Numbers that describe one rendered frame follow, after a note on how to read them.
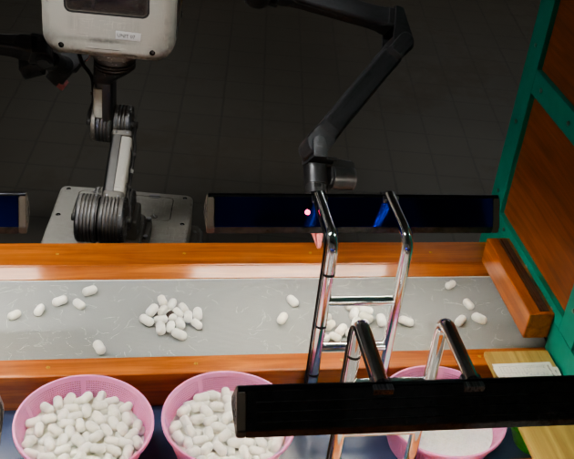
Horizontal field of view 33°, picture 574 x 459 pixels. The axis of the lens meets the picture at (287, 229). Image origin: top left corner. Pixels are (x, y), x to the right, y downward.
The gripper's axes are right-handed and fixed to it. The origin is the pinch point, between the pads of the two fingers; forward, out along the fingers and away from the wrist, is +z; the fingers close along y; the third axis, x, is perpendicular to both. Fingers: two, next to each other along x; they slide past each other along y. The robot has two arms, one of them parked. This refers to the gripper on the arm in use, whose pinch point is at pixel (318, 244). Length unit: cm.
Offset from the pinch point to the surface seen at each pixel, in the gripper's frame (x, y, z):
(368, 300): -30.7, 3.1, 19.9
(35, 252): 14, -66, -1
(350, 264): 10.7, 10.0, 2.1
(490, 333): -3.2, 39.3, 22.1
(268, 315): 1.7, -12.3, 16.6
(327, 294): -32.6, -5.6, 19.0
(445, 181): 177, 97, -78
